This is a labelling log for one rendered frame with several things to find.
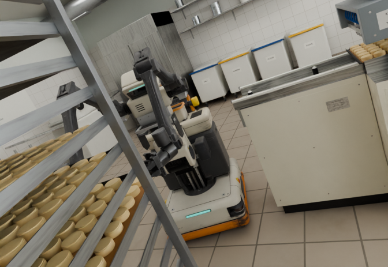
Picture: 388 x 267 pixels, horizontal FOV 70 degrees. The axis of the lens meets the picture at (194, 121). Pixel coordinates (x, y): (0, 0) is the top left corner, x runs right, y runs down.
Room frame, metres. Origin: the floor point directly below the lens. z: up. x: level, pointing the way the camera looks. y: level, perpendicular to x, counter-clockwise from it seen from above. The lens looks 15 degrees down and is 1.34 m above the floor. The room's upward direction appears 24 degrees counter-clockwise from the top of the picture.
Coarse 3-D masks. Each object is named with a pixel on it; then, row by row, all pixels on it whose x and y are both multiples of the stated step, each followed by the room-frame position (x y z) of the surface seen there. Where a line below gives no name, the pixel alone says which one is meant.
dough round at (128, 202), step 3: (129, 195) 0.79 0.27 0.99; (126, 198) 0.78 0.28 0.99; (129, 198) 0.77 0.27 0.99; (132, 198) 0.77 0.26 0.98; (123, 201) 0.77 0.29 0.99; (126, 201) 0.76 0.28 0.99; (129, 201) 0.76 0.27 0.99; (132, 201) 0.76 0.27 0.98; (123, 204) 0.75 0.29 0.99; (126, 204) 0.75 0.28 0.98; (129, 204) 0.75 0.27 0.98; (132, 204) 0.76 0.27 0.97; (120, 207) 0.75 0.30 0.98; (126, 207) 0.75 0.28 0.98; (129, 207) 0.75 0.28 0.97
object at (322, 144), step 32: (288, 96) 1.51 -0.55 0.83; (320, 96) 1.44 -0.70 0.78; (352, 96) 1.37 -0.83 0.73; (256, 128) 1.61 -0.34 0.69; (288, 128) 1.53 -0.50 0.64; (320, 128) 1.46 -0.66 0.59; (352, 128) 1.39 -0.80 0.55; (288, 160) 1.56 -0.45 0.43; (320, 160) 1.48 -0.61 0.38; (352, 160) 1.41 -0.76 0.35; (384, 160) 1.34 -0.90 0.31; (288, 192) 1.59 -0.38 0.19; (320, 192) 1.51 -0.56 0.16; (352, 192) 1.43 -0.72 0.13; (384, 192) 1.36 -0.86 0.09
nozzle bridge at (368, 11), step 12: (348, 0) 1.69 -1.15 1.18; (360, 0) 1.43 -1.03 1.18; (372, 0) 1.23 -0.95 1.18; (384, 0) 1.12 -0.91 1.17; (360, 12) 1.16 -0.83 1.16; (372, 12) 1.14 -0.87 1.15; (384, 12) 1.13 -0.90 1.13; (348, 24) 1.71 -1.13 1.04; (360, 24) 1.18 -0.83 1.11; (372, 24) 1.15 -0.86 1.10; (384, 24) 1.13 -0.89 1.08; (372, 36) 1.15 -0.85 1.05; (384, 36) 1.13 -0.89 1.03
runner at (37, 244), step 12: (108, 156) 0.71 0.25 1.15; (96, 168) 0.64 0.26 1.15; (108, 168) 0.68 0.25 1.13; (84, 180) 0.58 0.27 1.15; (96, 180) 0.62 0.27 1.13; (84, 192) 0.57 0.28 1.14; (72, 204) 0.52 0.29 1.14; (60, 216) 0.48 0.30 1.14; (48, 228) 0.45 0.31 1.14; (60, 228) 0.47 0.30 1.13; (36, 240) 0.42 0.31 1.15; (48, 240) 0.43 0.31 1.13; (24, 252) 0.39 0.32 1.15; (36, 252) 0.40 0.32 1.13; (12, 264) 0.37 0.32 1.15; (24, 264) 0.38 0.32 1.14
